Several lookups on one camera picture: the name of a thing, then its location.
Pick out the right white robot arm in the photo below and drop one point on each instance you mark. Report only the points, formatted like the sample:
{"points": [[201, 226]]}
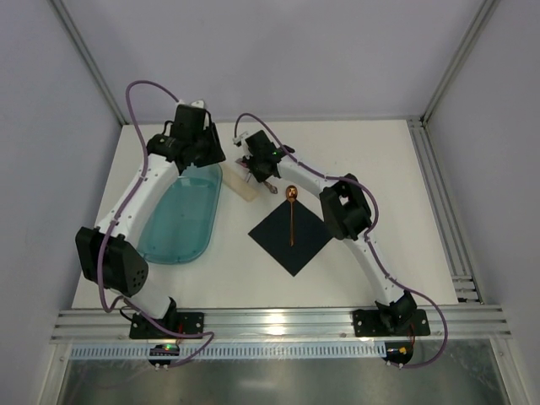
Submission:
{"points": [[348, 218]]}

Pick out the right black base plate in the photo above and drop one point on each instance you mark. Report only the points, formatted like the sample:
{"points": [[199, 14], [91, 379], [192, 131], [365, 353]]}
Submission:
{"points": [[367, 322]]}

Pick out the right side aluminium rail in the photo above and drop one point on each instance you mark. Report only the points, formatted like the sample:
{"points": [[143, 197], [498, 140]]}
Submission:
{"points": [[456, 253]]}

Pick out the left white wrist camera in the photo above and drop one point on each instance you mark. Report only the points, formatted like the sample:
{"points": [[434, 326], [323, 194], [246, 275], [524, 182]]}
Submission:
{"points": [[196, 103]]}

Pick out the aluminium front rail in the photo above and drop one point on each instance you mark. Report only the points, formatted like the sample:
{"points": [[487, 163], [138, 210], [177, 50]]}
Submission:
{"points": [[95, 326]]}

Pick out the beige cutlery case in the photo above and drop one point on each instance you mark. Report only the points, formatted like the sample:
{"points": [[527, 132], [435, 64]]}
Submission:
{"points": [[237, 184]]}

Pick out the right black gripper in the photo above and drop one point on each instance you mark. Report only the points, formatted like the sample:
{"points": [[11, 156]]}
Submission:
{"points": [[256, 170]]}

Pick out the left aluminium frame post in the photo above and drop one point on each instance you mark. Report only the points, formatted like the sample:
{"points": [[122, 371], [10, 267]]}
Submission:
{"points": [[66, 20]]}

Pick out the iridescent fork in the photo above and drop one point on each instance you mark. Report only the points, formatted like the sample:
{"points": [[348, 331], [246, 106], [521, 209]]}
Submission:
{"points": [[273, 189]]}

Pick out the teal plastic basin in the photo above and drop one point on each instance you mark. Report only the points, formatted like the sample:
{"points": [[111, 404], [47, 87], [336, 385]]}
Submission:
{"points": [[180, 228]]}

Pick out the white slotted cable duct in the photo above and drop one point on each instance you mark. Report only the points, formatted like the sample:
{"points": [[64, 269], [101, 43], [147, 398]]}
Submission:
{"points": [[217, 350]]}

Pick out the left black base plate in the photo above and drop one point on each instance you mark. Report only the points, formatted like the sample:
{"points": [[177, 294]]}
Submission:
{"points": [[179, 322]]}

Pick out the right aluminium frame post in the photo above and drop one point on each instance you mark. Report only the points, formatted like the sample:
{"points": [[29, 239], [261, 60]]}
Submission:
{"points": [[470, 38]]}

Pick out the copper spoon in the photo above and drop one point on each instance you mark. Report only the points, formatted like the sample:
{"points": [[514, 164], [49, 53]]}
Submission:
{"points": [[291, 196]]}

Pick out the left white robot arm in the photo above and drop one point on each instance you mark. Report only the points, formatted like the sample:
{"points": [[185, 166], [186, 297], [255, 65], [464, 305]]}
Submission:
{"points": [[108, 251]]}

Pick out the aluminium rail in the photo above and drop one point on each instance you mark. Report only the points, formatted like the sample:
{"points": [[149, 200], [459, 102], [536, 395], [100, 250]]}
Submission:
{"points": [[95, 326], [456, 253]]}

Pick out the black paper napkin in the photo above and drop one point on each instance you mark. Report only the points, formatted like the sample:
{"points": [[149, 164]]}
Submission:
{"points": [[272, 234]]}

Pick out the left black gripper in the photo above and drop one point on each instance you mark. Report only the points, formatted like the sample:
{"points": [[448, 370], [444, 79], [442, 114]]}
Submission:
{"points": [[209, 148]]}

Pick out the aluminium frame post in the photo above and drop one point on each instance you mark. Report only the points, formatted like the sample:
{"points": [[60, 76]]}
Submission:
{"points": [[470, 38], [66, 20]]}

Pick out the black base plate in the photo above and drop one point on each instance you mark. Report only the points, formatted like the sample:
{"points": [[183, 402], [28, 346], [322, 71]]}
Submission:
{"points": [[367, 322], [179, 322]]}

